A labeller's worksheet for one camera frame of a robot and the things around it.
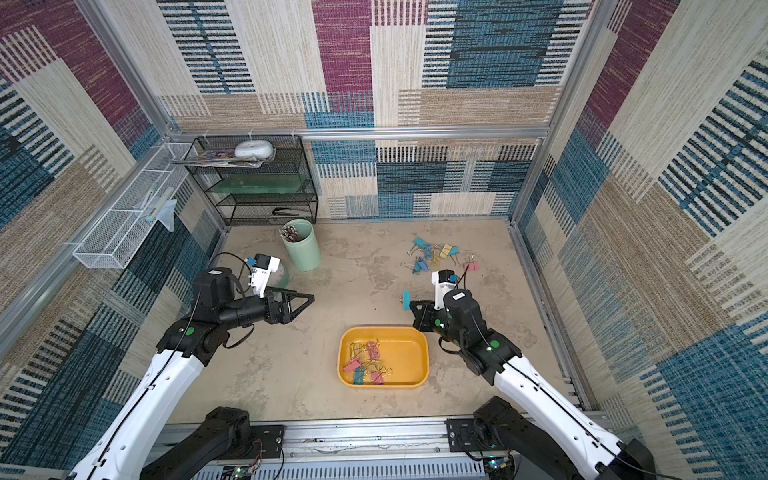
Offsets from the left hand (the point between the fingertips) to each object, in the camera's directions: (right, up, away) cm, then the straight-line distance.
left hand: (302, 295), depth 71 cm
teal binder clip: (+12, -24, +12) cm, 29 cm away
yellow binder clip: (+11, -18, +16) cm, 26 cm away
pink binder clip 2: (+49, +5, +34) cm, 60 cm away
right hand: (+25, -2, +5) cm, 26 cm away
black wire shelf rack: (-25, +34, +34) cm, 54 cm away
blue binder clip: (+31, +5, +34) cm, 46 cm away
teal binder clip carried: (+25, -2, +5) cm, 25 cm away
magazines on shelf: (-29, +38, +20) cm, 52 cm away
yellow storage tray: (+25, -19, +19) cm, 37 cm away
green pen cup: (-8, +14, +26) cm, 30 cm away
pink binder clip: (+11, -21, +12) cm, 26 cm away
